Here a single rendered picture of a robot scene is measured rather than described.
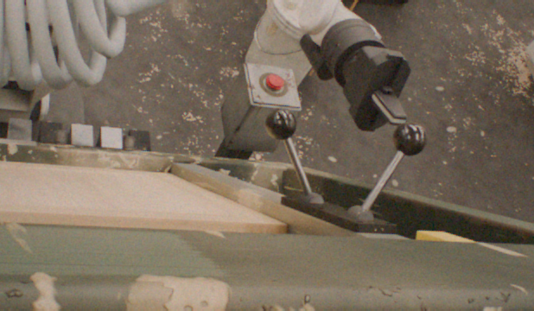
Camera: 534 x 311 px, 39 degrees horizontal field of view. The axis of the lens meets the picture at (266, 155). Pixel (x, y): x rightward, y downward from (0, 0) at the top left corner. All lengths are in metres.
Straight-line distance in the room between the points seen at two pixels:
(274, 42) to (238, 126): 1.19
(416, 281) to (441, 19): 3.57
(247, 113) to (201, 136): 1.10
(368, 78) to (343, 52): 0.07
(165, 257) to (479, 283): 0.11
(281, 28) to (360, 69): 1.67
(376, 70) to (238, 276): 0.82
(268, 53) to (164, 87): 0.41
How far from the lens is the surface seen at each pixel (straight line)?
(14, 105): 2.16
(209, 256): 0.25
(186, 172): 1.34
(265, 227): 0.90
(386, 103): 1.02
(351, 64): 1.08
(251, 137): 1.67
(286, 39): 2.75
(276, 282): 0.22
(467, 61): 3.68
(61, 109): 2.41
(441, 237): 0.67
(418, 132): 0.82
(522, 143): 3.52
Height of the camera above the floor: 2.05
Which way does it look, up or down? 48 degrees down
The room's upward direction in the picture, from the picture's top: 33 degrees clockwise
